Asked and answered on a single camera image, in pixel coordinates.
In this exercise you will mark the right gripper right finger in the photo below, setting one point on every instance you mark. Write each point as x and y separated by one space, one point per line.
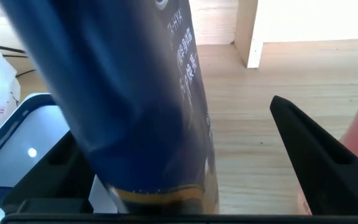
315 161

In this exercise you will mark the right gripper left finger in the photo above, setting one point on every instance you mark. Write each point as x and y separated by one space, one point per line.
57 180

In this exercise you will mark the white barcode scanner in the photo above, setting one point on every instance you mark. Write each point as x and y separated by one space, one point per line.
17 146

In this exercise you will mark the dark blue bottle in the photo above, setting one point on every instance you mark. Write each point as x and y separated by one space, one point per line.
117 93

